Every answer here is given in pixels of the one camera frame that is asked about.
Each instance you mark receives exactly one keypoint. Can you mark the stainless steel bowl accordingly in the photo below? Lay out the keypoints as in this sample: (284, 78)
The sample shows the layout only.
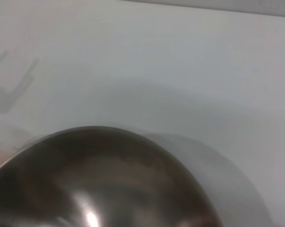
(97, 179)

